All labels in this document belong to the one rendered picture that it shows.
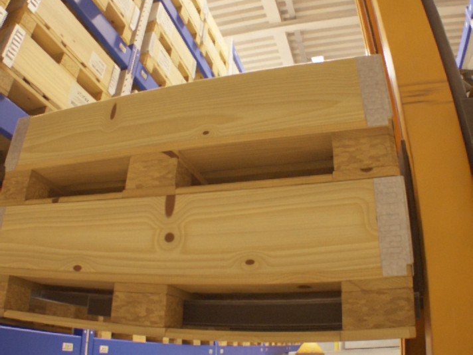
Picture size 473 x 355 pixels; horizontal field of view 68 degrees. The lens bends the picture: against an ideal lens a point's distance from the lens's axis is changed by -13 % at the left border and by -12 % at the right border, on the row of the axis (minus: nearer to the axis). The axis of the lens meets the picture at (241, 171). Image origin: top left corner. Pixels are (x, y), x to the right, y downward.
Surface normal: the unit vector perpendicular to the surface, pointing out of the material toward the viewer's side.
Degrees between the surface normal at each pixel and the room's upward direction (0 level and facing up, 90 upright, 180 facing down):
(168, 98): 90
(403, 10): 90
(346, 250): 90
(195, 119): 90
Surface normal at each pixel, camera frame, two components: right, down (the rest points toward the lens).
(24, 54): 0.95, -0.10
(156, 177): -0.29, -0.41
